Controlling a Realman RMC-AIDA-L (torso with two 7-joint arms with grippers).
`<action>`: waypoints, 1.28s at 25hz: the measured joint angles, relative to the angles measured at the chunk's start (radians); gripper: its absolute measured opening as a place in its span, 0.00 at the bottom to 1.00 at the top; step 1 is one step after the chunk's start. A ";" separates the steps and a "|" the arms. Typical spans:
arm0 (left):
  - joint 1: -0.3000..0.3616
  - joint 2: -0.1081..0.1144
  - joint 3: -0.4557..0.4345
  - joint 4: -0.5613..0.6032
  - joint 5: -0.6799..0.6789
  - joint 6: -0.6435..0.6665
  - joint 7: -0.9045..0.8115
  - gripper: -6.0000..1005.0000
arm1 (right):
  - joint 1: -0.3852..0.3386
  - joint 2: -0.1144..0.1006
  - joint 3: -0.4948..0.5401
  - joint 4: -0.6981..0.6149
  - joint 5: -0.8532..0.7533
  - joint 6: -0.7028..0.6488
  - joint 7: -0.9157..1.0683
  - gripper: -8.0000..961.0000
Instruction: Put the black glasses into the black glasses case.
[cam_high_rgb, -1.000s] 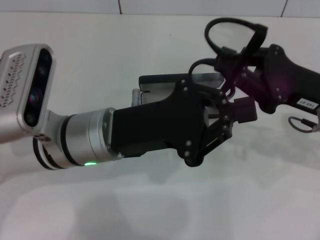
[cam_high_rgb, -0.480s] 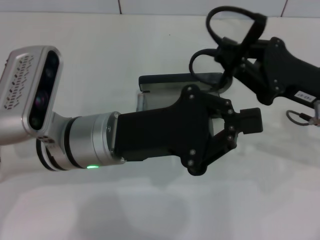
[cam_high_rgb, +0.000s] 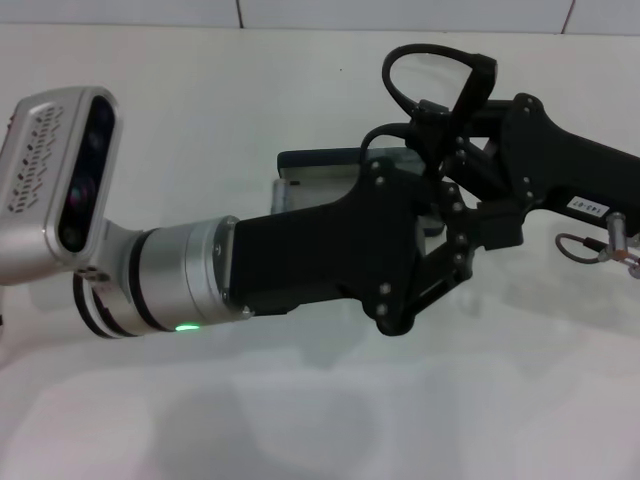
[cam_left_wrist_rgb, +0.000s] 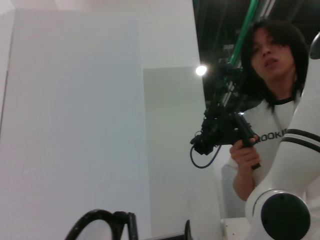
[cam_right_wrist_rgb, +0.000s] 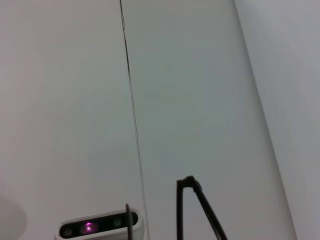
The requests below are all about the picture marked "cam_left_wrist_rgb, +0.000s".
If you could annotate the operator right hand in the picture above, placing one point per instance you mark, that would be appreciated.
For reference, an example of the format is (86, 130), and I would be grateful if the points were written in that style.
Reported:
(243, 157)

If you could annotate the black handheld teleoperation controller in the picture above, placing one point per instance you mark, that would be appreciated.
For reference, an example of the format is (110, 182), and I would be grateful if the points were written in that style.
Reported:
(220, 127)

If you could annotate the black glasses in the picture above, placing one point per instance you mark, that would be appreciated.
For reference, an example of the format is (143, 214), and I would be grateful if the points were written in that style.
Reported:
(125, 222)

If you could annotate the operator right forearm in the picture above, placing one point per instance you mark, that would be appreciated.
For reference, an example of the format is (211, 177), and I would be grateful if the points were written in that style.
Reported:
(243, 185)

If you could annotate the round ceiling lamp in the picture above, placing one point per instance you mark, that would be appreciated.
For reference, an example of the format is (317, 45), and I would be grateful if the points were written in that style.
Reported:
(201, 70)

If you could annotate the operator in white shirt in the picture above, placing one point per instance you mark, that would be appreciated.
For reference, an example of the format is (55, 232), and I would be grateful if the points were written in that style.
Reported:
(270, 57)

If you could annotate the green ceiling pipe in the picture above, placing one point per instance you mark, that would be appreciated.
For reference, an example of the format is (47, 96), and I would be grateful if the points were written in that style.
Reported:
(246, 22)

